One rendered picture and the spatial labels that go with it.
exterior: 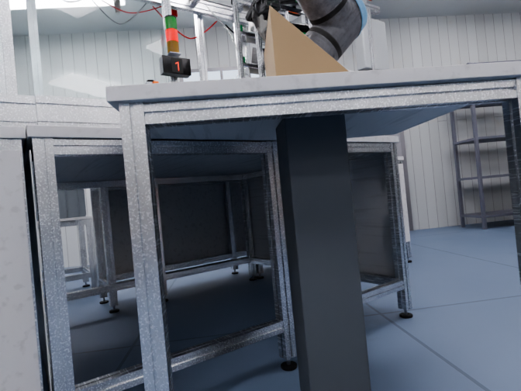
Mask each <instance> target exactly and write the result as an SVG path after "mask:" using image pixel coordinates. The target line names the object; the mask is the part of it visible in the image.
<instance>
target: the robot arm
mask: <svg viewBox="0 0 521 391"><path fill-rule="evenodd" d="M296 1H297V3H298V4H299V6H300V7H301V9H302V11H303V12H304V13H305V15H306V17H307V18H308V20H309V21H310V22H311V24H312V27H311V28H310V29H309V31H308V32H307V33H306V34H305V35H306V36H307V37H308V38H309V39H311V40H312V41H313V42H314V43H316V44H317V45H318V46H319V47H321V48H322V49H323V50H324V51H326V52H327V53H328V54H329V55H330V56H331V57H332V58H334V59H335V60H336V61H338V60H339V59H340V57H341V56H342V55H343V53H344V52H345V51H346V50H347V48H348V47H349V46H350V45H351V44H352V43H353V41H354V40H355V39H357V38H358V37H359V35H360V34H361V31H362V29H363V28H364V27H365V26H366V23H367V9H366V7H365V4H364V2H363V1H362V0H296ZM278 3H279V4H278ZM269 6H271V7H272V8H273V9H275V10H276V11H277V12H278V11H280V10H281V6H280V0H253V1H252V4H251V6H250V8H249V10H248V12H247V15H246V17H245V18H246V20H247V21H248V22H253V23H254V25H255V27H256V29H257V31H258V33H259V34H260V36H261V38H262V39H263V41H264V42H266V35H267V21H268V13H269Z"/></svg>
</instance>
